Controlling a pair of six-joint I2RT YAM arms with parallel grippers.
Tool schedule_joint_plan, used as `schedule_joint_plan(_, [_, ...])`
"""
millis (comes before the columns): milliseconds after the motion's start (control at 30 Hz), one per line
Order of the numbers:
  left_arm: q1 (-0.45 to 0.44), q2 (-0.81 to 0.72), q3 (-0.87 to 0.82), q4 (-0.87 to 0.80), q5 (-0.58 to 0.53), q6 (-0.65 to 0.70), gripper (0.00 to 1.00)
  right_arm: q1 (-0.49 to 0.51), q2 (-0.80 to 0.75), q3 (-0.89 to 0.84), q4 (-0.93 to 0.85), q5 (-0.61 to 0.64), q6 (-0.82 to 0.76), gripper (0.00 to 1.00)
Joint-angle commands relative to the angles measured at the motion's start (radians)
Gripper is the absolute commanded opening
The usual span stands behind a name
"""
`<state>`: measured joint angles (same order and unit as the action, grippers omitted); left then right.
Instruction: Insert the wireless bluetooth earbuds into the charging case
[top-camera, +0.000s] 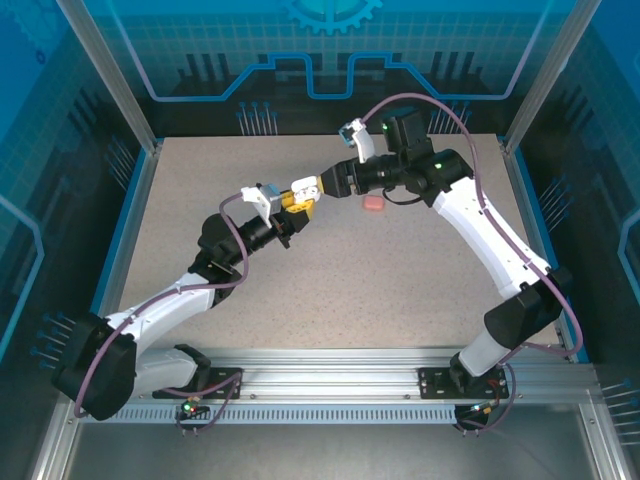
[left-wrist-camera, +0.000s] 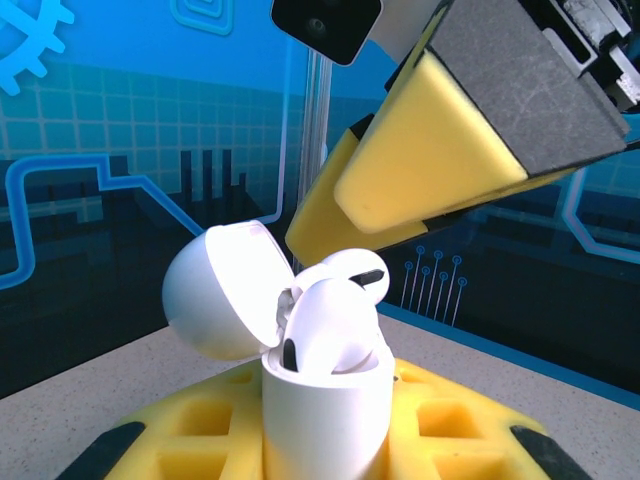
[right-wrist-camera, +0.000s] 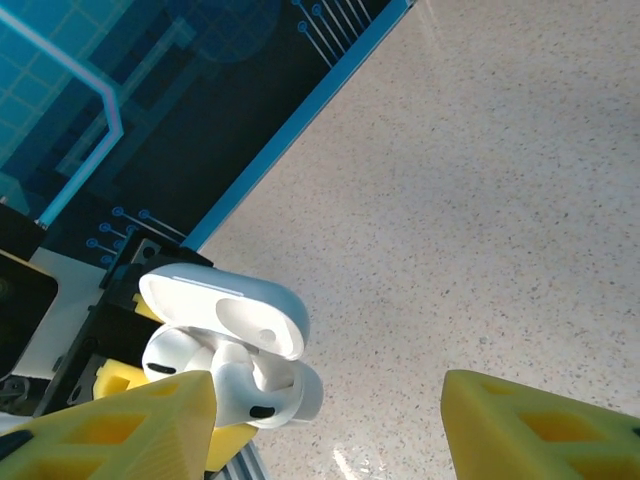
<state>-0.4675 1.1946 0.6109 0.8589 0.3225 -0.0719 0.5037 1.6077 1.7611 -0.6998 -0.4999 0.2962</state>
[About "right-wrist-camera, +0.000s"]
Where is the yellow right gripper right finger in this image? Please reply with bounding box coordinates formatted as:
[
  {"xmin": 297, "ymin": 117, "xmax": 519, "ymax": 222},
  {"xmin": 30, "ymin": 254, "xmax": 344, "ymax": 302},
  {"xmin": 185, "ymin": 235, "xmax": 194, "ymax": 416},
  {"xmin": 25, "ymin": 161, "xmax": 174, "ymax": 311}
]
[{"xmin": 441, "ymin": 369, "xmax": 640, "ymax": 480}]

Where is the wide aluminium frame beam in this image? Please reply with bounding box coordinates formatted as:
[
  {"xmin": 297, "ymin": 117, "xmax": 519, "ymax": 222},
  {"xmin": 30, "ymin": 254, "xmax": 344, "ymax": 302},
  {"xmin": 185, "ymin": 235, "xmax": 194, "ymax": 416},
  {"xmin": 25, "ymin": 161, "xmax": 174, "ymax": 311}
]
[{"xmin": 222, "ymin": 442, "xmax": 274, "ymax": 480}]

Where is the blue table edge strip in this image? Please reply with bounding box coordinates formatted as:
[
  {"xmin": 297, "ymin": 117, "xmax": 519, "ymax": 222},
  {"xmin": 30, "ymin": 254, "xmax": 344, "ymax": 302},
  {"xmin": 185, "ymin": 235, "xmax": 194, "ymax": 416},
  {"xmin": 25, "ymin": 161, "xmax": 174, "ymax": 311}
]
[{"xmin": 182, "ymin": 0, "xmax": 419, "ymax": 251}]

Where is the white wireless earbud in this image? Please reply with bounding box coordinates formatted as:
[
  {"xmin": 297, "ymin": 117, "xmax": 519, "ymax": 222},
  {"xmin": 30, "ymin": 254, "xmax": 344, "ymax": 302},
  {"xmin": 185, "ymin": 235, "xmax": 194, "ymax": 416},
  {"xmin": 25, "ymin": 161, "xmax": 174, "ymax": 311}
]
[
  {"xmin": 142, "ymin": 327, "xmax": 221, "ymax": 386},
  {"xmin": 212, "ymin": 344, "xmax": 297, "ymax": 431}
]

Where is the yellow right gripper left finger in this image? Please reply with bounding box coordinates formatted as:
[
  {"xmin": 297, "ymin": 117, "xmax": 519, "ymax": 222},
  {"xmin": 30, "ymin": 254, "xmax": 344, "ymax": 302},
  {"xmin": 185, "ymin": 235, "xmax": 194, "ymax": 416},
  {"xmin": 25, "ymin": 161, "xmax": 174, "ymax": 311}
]
[{"xmin": 0, "ymin": 370, "xmax": 218, "ymax": 480}]

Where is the white earbud charging case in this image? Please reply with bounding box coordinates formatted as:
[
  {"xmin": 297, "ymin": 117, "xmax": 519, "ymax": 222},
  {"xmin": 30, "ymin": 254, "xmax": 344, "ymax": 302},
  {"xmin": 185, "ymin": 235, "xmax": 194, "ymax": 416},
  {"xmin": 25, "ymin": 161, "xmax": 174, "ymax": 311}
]
[{"xmin": 138, "ymin": 263, "xmax": 325, "ymax": 427}]

